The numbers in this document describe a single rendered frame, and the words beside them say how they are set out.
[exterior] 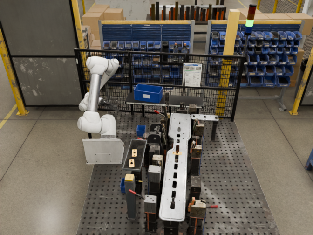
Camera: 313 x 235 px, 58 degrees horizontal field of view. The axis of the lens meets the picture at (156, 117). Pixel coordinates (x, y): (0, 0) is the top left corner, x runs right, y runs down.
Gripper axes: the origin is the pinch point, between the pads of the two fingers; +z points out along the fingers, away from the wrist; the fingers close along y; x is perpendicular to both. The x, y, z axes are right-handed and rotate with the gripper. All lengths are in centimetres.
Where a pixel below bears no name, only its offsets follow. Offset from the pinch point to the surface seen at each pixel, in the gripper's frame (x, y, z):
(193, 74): -70, -8, 65
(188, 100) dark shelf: -44, 7, 70
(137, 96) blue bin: -22.2, -0.8, 15.7
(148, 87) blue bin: -39.4, 4.0, 20.7
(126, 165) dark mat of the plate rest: 58, -82, 58
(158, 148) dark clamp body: 31, -55, 71
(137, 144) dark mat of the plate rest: 37, -66, 55
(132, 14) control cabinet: -386, 419, -244
